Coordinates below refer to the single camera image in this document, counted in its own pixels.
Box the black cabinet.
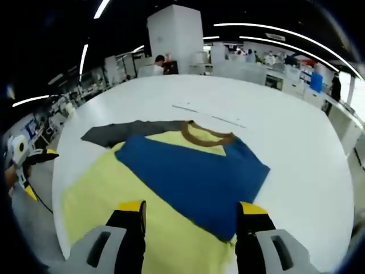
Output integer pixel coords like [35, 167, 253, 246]
[164, 59, 179, 76]

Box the white square pillar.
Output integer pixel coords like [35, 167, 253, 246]
[147, 4, 205, 76]

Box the black cable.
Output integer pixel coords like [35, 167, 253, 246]
[33, 193, 55, 215]

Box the person's left hand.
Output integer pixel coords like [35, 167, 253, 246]
[4, 165, 21, 195]

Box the white cabinet row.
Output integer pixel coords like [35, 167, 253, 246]
[212, 61, 267, 86]

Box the yellow blue grey t-shirt garment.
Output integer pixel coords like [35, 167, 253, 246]
[61, 119, 271, 274]

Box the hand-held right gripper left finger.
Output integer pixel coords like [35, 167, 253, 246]
[70, 199, 148, 274]

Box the blue bin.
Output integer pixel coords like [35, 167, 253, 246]
[310, 71, 325, 92]

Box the straight ceiling light strip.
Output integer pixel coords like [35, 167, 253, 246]
[80, 43, 90, 75]

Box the long curved ceiling light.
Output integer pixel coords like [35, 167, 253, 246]
[213, 22, 363, 80]

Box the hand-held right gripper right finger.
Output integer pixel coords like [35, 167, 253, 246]
[235, 201, 314, 274]

